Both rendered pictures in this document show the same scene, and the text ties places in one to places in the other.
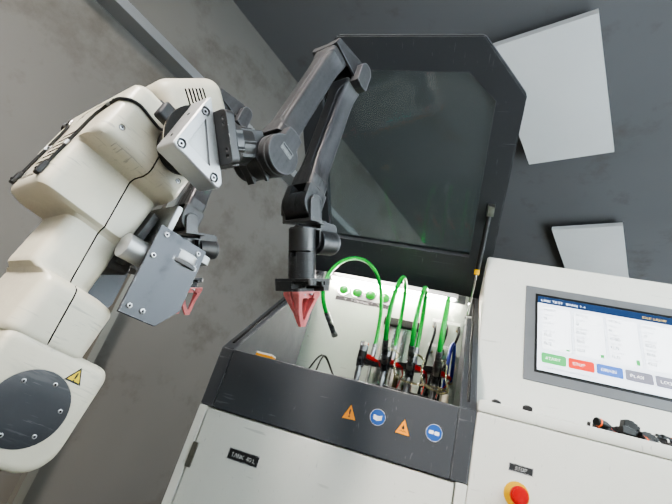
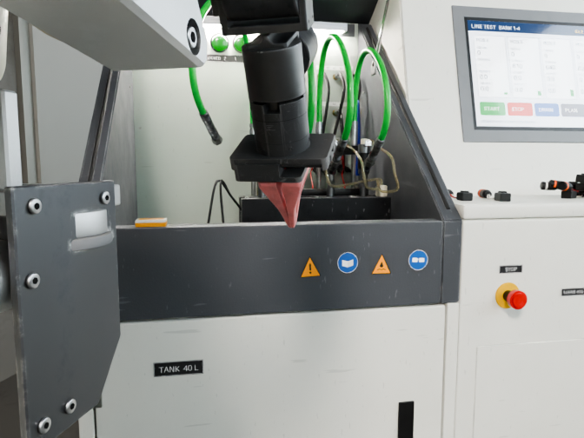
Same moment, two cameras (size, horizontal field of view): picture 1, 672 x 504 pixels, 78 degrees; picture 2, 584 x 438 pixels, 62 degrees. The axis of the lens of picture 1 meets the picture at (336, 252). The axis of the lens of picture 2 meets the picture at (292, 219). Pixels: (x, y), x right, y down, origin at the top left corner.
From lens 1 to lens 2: 0.53 m
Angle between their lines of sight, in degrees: 41
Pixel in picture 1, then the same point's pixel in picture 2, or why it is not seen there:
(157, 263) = (48, 289)
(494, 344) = (427, 103)
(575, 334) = (512, 69)
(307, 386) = (239, 251)
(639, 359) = (573, 88)
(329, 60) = not seen: outside the picture
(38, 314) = not seen: outside the picture
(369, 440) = (343, 292)
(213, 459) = (134, 385)
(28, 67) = not seen: outside the picture
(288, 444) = (237, 331)
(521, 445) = (510, 244)
